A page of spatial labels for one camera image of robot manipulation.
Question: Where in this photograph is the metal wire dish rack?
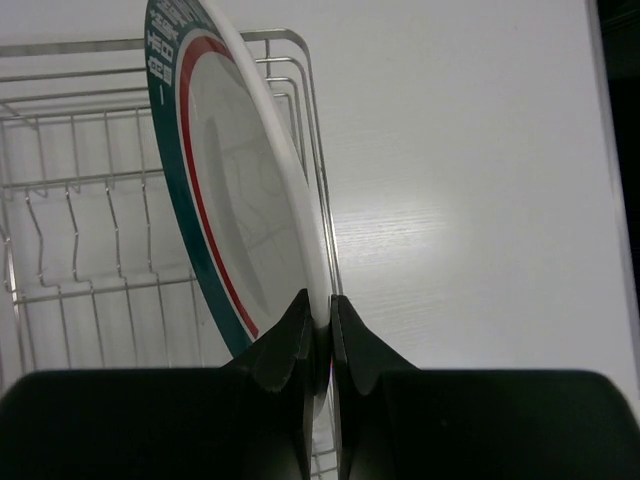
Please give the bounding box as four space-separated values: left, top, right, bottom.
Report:
0 28 346 480

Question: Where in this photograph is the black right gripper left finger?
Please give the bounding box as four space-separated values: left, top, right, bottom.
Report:
1 291 315 479

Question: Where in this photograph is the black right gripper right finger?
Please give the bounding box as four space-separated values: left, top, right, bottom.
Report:
331 296 639 479

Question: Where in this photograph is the green rimmed plate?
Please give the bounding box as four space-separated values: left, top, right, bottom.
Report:
144 1 331 402

